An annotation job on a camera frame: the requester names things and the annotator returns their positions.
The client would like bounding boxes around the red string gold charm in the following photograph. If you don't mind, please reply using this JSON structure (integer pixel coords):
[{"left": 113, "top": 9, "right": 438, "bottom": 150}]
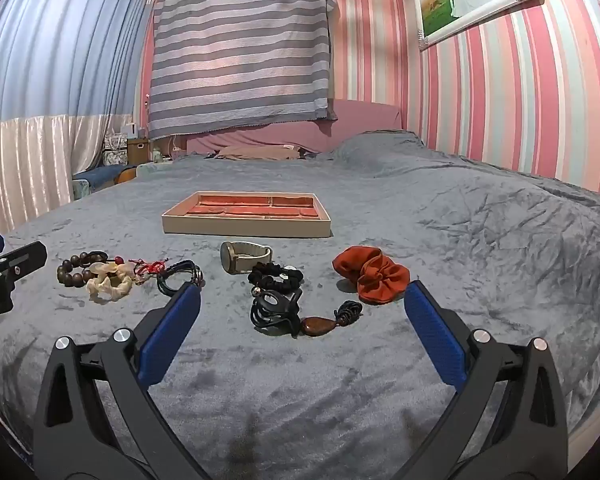
[{"left": 132, "top": 258, "right": 170, "bottom": 285}]

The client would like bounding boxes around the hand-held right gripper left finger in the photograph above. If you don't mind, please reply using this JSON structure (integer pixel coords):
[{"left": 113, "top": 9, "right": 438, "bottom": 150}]
[{"left": 32, "top": 282, "right": 203, "bottom": 480}]

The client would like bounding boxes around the grey plush blanket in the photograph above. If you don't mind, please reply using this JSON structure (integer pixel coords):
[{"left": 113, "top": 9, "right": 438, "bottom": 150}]
[{"left": 0, "top": 130, "right": 600, "bottom": 480}]

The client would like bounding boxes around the beige pillow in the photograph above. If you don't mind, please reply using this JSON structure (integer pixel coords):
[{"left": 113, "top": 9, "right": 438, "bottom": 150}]
[{"left": 215, "top": 144, "right": 301, "bottom": 161}]

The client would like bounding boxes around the patterned storage bag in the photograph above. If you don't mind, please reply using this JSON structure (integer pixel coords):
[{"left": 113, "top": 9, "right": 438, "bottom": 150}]
[{"left": 102, "top": 130, "right": 131, "bottom": 167}]

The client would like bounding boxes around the blue curtain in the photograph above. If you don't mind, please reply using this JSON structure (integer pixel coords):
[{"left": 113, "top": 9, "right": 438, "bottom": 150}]
[{"left": 0, "top": 0, "right": 158, "bottom": 126}]

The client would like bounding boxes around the rust orange scrunchie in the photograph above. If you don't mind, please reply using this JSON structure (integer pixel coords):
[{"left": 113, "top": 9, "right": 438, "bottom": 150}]
[{"left": 332, "top": 246, "right": 411, "bottom": 306}]

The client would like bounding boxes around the thin bracelet with red bead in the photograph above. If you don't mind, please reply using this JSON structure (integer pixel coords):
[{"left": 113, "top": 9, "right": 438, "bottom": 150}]
[{"left": 82, "top": 250, "right": 127, "bottom": 268}]

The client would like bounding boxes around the brown wooden box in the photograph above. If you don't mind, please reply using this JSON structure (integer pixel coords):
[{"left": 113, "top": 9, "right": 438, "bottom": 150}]
[{"left": 127, "top": 136, "right": 152, "bottom": 165}]

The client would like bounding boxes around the wristwatch with beige strap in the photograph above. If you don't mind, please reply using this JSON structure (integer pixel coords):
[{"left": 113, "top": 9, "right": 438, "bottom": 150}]
[{"left": 220, "top": 241, "right": 273, "bottom": 276}]

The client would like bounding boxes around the brown wooden bead bracelet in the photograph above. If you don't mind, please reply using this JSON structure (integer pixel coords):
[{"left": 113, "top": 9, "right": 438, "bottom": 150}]
[{"left": 56, "top": 252, "right": 106, "bottom": 288}]

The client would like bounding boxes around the brown stone pendant black cord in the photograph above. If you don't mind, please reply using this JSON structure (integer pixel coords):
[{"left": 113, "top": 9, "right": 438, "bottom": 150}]
[{"left": 300, "top": 300, "right": 363, "bottom": 337}]

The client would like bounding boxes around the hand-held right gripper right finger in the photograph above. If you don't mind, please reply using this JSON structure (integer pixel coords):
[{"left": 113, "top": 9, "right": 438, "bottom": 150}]
[{"left": 395, "top": 280, "right": 569, "bottom": 480}]

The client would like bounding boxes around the grey white striped cloth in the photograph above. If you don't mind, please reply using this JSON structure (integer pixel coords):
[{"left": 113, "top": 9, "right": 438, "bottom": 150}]
[{"left": 146, "top": 0, "right": 337, "bottom": 140}]

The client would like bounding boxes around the black hair claw clip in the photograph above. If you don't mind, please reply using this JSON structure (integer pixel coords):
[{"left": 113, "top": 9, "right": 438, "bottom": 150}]
[{"left": 250, "top": 290, "right": 301, "bottom": 337}]

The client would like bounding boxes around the cream jewelry tray red lining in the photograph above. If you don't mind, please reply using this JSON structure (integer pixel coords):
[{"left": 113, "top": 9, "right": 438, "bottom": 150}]
[{"left": 161, "top": 191, "right": 332, "bottom": 239}]

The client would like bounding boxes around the cream scrunchie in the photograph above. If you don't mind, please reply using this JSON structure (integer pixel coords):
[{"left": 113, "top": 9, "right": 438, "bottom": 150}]
[{"left": 86, "top": 261, "right": 135, "bottom": 305}]

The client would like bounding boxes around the white satin curtain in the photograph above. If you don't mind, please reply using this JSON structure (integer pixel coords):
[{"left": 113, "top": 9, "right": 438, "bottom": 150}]
[{"left": 0, "top": 112, "right": 146, "bottom": 238}]

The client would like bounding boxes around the black scrunchie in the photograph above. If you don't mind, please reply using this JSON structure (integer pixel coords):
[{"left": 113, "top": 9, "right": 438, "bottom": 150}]
[{"left": 247, "top": 261, "right": 303, "bottom": 293}]

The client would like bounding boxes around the blue cushion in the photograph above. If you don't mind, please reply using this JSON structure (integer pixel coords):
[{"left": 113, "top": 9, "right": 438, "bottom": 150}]
[{"left": 72, "top": 162, "right": 141, "bottom": 196}]

